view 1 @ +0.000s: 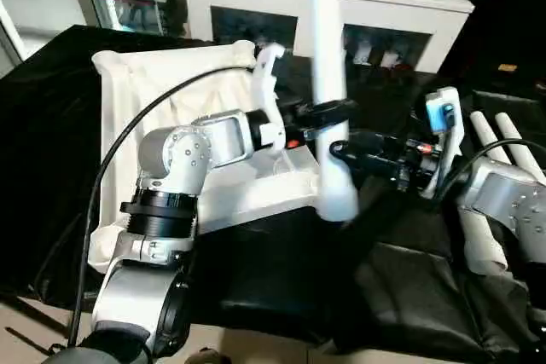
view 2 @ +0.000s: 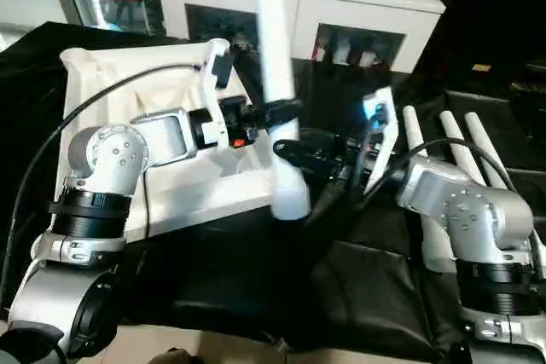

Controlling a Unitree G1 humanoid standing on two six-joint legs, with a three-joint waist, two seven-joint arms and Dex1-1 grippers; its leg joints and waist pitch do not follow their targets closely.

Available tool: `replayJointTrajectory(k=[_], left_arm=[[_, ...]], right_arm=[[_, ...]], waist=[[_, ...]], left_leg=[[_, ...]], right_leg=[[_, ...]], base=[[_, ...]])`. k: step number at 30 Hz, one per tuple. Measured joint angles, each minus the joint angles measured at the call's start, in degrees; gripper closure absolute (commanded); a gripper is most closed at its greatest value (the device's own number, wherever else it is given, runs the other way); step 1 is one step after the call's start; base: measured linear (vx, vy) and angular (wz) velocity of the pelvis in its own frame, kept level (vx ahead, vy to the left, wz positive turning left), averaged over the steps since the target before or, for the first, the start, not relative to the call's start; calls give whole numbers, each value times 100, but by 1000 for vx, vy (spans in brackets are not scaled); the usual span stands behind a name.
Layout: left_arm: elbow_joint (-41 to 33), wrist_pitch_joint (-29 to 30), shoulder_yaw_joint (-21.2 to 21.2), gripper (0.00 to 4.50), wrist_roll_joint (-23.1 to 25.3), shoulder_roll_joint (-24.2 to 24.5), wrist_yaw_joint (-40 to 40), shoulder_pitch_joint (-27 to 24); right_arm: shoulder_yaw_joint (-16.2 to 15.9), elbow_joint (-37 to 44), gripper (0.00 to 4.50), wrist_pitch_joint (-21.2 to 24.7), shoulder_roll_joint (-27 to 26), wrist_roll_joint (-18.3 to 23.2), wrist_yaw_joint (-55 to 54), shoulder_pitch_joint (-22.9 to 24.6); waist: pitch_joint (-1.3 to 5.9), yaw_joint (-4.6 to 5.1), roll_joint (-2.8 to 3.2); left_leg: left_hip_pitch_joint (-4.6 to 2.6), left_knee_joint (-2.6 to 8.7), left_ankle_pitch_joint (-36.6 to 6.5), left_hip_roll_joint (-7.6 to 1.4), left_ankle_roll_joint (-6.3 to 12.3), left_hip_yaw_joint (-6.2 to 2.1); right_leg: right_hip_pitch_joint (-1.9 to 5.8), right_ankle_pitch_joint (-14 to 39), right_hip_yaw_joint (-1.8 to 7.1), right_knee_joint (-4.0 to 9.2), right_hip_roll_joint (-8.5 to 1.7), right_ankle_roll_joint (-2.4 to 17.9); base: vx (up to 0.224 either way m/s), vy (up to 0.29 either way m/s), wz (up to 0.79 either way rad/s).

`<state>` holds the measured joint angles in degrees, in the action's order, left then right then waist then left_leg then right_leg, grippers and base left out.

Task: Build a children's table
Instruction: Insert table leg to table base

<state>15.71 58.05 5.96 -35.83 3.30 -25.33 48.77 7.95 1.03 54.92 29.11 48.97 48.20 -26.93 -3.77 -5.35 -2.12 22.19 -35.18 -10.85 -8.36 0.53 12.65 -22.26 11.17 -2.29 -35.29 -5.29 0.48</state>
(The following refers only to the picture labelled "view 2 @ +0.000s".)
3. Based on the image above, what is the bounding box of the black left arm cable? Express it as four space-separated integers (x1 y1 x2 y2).
0 63 211 297

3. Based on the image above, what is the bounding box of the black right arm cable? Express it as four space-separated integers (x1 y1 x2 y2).
351 136 514 213

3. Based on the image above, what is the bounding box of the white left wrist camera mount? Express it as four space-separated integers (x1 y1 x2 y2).
198 40 237 150

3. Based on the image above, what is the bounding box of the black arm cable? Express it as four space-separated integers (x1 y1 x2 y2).
351 136 514 213
0 63 211 297

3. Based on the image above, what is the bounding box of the black work mat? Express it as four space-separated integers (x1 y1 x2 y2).
0 21 546 363

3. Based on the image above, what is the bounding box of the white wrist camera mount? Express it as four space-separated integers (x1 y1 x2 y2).
198 40 237 150
361 86 400 193

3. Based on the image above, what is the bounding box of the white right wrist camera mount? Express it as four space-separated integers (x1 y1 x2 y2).
361 86 400 193

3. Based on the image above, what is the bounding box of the white plastic table top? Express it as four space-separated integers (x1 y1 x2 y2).
55 38 288 241

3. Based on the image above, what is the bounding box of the white plastic table leg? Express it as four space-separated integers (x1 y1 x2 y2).
464 113 546 254
439 111 479 179
253 0 311 222
402 106 457 273

